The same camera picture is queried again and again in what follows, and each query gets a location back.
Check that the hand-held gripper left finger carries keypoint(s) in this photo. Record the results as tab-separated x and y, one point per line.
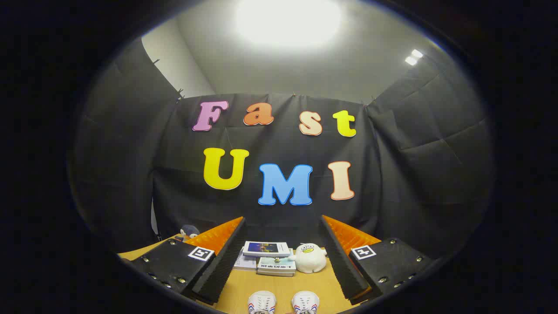
222	266

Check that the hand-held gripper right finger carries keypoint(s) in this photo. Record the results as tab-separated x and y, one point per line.
344	266

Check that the white canvas shoe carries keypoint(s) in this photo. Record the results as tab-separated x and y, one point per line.
305	303
261	303

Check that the thin white book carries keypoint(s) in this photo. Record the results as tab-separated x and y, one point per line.
245	261

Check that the white duck plush toy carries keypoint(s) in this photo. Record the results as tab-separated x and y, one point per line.
310	261

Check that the grey penguin plush toy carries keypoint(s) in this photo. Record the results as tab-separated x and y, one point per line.
190	232

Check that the book with blue cover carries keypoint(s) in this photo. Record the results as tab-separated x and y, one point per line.
266	248

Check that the thick pale cover book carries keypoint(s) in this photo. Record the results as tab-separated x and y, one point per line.
275	266

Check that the small ceiling light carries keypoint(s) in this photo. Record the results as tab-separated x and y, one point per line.
413	57

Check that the large ceiling light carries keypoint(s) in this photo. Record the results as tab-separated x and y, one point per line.
287	19

